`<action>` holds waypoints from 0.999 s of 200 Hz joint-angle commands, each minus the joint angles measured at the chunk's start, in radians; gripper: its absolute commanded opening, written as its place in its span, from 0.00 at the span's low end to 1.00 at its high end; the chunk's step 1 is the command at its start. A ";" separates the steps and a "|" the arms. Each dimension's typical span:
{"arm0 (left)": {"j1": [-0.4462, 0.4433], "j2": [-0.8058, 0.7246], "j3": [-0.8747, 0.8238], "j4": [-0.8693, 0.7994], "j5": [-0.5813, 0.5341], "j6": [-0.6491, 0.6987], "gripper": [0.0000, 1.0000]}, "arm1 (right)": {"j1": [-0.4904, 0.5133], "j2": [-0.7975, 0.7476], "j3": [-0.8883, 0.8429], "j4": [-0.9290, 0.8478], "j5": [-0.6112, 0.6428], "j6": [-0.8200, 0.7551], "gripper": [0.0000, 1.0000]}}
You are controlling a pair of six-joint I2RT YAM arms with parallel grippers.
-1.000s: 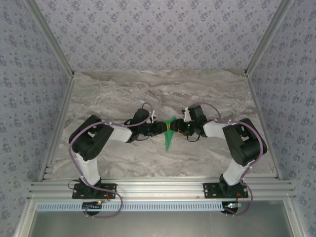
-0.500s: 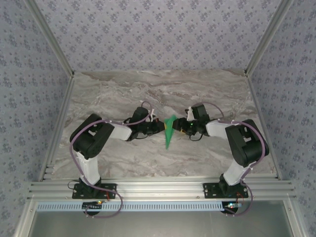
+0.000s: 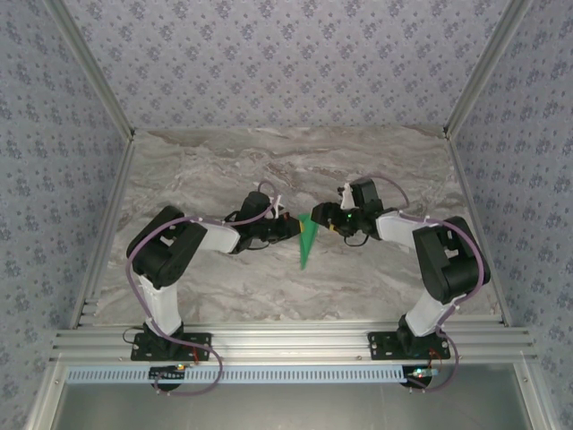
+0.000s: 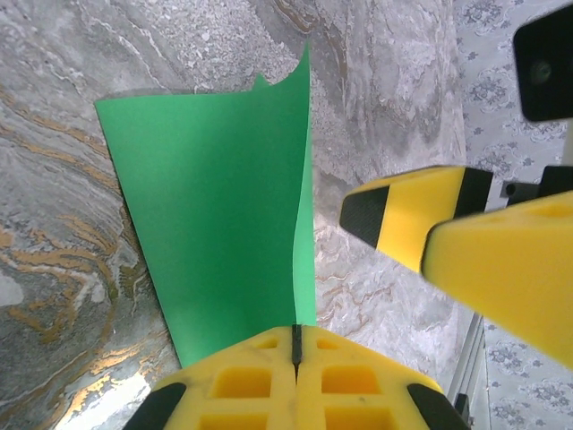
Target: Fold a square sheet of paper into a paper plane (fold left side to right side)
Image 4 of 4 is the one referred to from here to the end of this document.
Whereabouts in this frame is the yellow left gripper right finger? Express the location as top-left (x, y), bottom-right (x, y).
top-left (295, 324), bottom-right (471, 430)

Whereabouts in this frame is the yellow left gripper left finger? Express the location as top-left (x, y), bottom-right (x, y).
top-left (129, 324), bottom-right (298, 430)

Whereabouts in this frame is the green paper sheet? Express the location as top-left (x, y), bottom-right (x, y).
top-left (93, 39), bottom-right (318, 366)

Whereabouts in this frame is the aluminium right side rail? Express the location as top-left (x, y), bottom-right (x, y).
top-left (447, 308), bottom-right (487, 430)

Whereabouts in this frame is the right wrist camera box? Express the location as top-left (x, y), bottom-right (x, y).
top-left (512, 4), bottom-right (573, 123)

